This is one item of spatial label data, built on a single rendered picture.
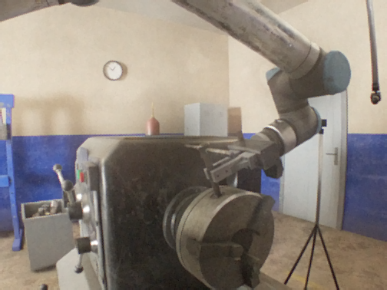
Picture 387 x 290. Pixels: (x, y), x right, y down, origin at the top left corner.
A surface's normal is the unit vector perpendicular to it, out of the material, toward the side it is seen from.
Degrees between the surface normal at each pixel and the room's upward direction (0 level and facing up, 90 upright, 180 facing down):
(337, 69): 92
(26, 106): 90
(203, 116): 90
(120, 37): 90
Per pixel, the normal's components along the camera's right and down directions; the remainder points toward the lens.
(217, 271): 0.54, 0.04
